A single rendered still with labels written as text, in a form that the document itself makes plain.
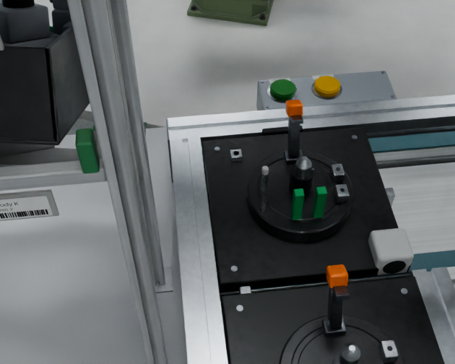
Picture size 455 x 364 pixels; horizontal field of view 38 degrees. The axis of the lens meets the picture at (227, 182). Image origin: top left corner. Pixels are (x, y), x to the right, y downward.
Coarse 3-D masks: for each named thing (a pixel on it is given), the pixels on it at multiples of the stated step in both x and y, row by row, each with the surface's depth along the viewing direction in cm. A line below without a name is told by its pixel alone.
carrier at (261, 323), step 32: (320, 288) 80; (352, 288) 80; (384, 288) 80; (416, 288) 80; (224, 320) 77; (256, 320) 77; (288, 320) 77; (320, 320) 75; (352, 320) 75; (384, 320) 77; (416, 320) 77; (256, 352) 75; (288, 352) 72; (320, 352) 72; (352, 352) 66; (384, 352) 71; (416, 352) 75
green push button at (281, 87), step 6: (276, 84) 102; (282, 84) 102; (288, 84) 102; (294, 84) 103; (270, 90) 102; (276, 90) 102; (282, 90) 102; (288, 90) 102; (294, 90) 102; (276, 96) 101; (282, 96) 101; (288, 96) 101
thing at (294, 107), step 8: (288, 104) 85; (296, 104) 85; (288, 112) 85; (296, 112) 85; (288, 120) 87; (296, 120) 84; (288, 128) 88; (296, 128) 87; (288, 136) 88; (296, 136) 88; (288, 144) 89; (296, 144) 88; (288, 152) 89; (296, 152) 89
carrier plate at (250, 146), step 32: (352, 128) 97; (224, 160) 93; (256, 160) 93; (352, 160) 93; (224, 192) 89; (384, 192) 89; (224, 224) 86; (256, 224) 86; (352, 224) 86; (384, 224) 86; (224, 256) 83; (256, 256) 83; (288, 256) 83; (320, 256) 83; (352, 256) 83; (224, 288) 81
